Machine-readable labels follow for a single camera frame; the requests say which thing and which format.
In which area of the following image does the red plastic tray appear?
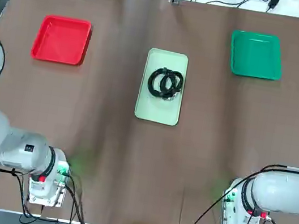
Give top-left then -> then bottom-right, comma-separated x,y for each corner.
29,11 -> 93,68

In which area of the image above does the long black arm cable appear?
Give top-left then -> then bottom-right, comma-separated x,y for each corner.
181,150 -> 299,224

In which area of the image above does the black cable velcro strap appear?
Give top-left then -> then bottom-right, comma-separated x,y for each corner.
145,65 -> 176,101

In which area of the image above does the black cable clear tie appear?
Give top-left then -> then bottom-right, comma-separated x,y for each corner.
159,68 -> 186,101

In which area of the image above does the green plastic tray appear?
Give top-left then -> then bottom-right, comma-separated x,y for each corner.
224,28 -> 288,83

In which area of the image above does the black base cable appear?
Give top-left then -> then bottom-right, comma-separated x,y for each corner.
6,165 -> 102,224

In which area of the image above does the black power adapter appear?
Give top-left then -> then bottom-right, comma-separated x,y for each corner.
266,0 -> 281,10

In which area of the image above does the pale green flat tray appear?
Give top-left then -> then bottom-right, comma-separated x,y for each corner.
133,46 -> 191,128

